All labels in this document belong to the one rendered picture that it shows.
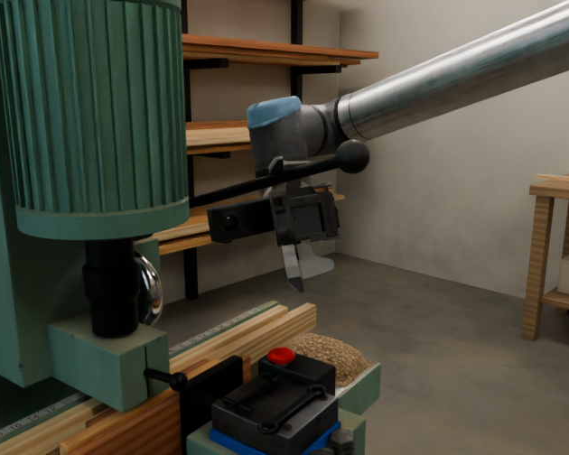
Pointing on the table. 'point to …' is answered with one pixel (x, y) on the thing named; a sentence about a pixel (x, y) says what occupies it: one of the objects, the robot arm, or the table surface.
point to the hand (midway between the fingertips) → (284, 227)
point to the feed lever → (358, 154)
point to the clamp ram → (208, 394)
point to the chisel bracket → (107, 360)
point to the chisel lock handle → (178, 381)
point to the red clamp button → (281, 356)
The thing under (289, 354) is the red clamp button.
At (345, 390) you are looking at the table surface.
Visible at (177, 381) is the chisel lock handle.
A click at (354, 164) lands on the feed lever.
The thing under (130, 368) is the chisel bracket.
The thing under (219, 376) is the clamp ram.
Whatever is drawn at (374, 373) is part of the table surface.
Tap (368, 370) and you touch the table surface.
